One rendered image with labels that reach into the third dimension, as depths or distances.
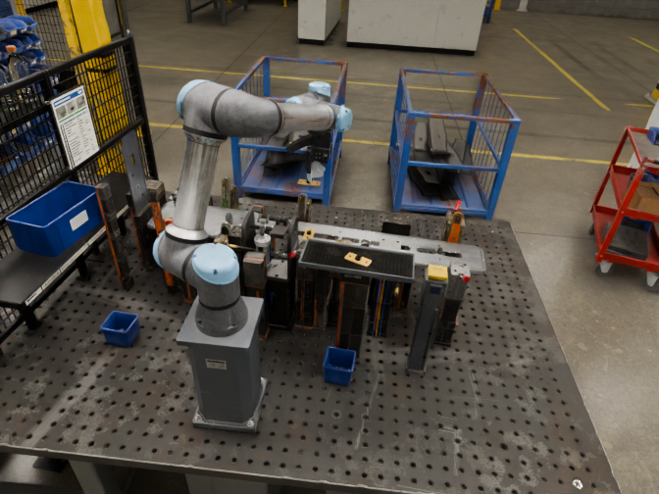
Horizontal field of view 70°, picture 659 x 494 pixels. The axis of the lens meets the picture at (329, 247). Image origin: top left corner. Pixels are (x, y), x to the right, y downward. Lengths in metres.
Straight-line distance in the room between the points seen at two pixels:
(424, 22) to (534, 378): 8.19
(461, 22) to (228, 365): 8.75
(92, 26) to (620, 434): 3.16
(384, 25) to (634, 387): 7.69
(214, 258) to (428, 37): 8.62
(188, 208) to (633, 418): 2.52
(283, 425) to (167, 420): 0.38
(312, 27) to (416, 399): 8.42
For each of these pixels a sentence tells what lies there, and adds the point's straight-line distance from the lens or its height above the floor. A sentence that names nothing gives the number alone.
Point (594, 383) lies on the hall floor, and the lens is 3.13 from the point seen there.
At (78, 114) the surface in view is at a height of 1.34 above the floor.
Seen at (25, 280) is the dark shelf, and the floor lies 1.03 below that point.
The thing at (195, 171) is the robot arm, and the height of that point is 1.51.
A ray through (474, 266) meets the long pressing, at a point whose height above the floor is 1.00.
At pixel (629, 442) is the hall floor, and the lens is 2.95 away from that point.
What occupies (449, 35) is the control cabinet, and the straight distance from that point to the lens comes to 9.68.
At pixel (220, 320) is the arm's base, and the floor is 1.16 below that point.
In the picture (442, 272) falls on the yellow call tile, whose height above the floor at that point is 1.16.
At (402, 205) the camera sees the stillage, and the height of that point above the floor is 0.19.
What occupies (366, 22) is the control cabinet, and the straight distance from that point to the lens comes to 9.53.
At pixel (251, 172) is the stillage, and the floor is 0.16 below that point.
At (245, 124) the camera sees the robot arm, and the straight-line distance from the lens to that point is 1.19.
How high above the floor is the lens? 2.08
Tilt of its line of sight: 36 degrees down
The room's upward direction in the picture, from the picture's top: 4 degrees clockwise
